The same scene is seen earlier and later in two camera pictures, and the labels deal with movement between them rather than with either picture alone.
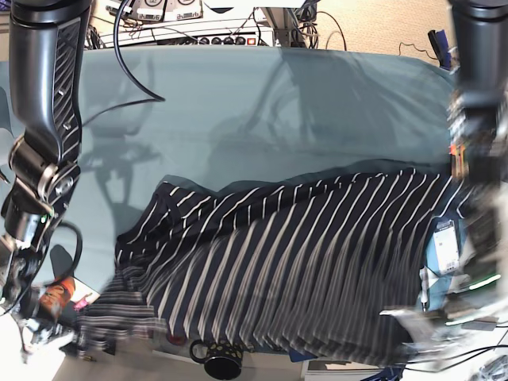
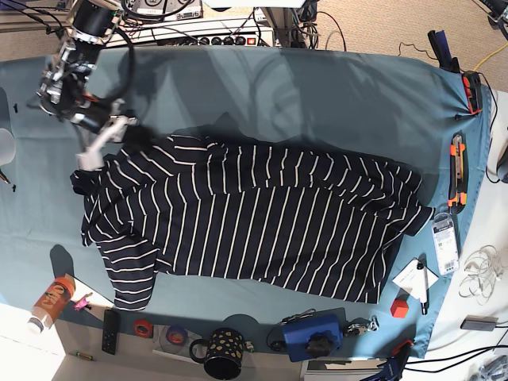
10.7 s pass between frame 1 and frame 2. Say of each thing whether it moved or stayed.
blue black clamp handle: stayed
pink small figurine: stayed
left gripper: moved
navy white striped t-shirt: moved
